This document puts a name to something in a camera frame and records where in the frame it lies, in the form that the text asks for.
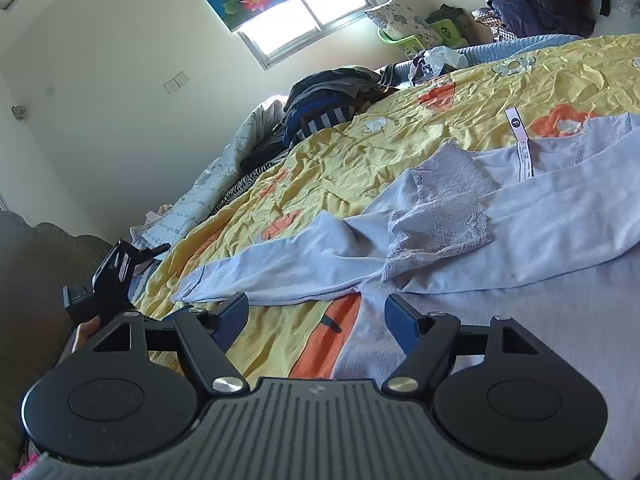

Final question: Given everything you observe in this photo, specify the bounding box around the blue blanket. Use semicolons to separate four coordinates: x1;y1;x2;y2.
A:
375;34;586;70

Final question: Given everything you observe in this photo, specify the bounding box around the dark headboard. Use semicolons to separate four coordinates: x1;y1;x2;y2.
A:
0;210;121;461

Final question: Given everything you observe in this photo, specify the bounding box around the black white striped cloth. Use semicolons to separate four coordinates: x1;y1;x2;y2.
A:
215;157;287;211

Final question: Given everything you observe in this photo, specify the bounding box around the navy jacket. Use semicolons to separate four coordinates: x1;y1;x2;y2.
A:
487;0;601;39

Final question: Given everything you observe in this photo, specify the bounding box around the white printed quilt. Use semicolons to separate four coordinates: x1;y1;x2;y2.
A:
130;95;291;261

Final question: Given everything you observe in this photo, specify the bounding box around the floral pillow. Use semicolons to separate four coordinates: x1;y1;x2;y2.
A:
363;0;443;58

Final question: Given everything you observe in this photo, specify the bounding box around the person's left hand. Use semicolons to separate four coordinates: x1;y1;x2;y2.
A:
71;318;104;357

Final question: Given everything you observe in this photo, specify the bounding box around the yellow floral quilt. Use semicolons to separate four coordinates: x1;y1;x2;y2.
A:
135;34;640;381

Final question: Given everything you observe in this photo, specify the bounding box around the white plastic bag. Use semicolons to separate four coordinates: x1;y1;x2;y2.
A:
407;45;468;86

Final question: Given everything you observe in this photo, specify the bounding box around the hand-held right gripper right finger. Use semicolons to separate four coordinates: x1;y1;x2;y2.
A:
382;294;543;395

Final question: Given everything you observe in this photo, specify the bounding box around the lavender long-sleeve shirt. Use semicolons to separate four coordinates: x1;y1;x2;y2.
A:
172;112;640;480

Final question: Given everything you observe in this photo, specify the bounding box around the checked cloth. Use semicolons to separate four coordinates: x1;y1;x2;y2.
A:
472;7;516;43

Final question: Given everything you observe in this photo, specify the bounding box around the window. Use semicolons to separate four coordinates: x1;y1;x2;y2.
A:
237;0;378;68

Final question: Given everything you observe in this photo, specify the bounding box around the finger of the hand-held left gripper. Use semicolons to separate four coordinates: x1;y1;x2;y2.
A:
132;243;172;262

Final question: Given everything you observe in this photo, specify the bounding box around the wall switch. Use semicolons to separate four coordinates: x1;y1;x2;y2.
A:
164;71;190;95

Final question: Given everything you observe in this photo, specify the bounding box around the pink cloth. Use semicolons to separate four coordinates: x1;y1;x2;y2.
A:
144;204;173;226

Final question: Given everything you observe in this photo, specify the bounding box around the clear plastic bag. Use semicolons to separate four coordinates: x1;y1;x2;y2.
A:
607;0;640;36

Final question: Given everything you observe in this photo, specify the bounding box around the pile of dark clothes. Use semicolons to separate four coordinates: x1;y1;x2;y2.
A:
280;66;401;148

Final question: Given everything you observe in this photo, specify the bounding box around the green plastic chair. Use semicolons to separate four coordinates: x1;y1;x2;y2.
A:
377;17;463;52

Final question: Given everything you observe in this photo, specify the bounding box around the dark green cloth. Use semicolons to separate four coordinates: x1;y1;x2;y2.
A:
425;4;481;41

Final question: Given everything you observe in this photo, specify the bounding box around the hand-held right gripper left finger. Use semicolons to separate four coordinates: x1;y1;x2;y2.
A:
92;291;251;396

